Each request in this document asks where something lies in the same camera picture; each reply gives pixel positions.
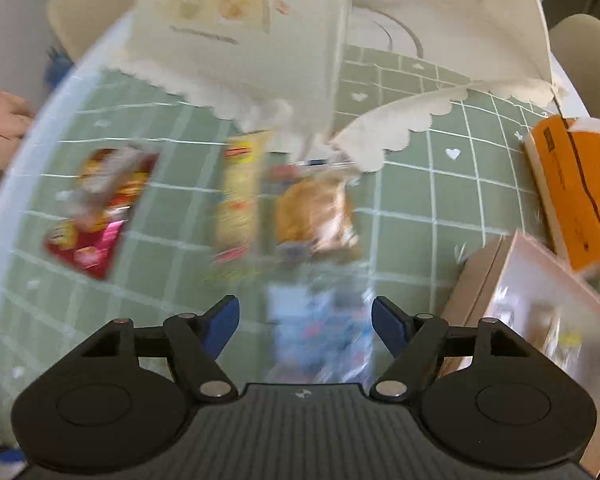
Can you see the wrapped bread bun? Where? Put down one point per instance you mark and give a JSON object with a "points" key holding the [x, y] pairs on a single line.
{"points": [[313, 214]]}

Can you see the green checked tablecloth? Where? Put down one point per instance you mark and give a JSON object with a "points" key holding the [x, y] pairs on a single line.
{"points": [[456, 186]]}

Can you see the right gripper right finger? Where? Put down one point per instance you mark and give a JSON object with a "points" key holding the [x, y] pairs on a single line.
{"points": [[483, 393]]}

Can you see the red chips bag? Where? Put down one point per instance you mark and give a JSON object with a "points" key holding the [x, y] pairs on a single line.
{"points": [[98, 208]]}

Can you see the blue white candy bag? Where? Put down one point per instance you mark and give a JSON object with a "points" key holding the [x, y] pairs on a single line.
{"points": [[321, 333]]}

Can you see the cream mesh food cover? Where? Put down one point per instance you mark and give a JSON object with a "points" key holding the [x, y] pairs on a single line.
{"points": [[275, 64]]}

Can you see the pink cardboard box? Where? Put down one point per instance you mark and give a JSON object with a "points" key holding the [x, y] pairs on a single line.
{"points": [[518, 281]]}

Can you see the beige chair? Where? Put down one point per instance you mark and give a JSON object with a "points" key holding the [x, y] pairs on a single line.
{"points": [[78, 24], [575, 43]]}

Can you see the orange tissue box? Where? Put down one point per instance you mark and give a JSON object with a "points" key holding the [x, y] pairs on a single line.
{"points": [[565, 159]]}

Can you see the person's hand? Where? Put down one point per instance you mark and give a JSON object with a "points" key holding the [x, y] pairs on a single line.
{"points": [[16, 118]]}

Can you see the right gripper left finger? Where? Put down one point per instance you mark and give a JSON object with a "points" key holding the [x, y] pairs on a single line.
{"points": [[127, 393]]}

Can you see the long cream cracker pack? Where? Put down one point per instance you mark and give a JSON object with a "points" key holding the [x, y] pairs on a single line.
{"points": [[237, 222]]}

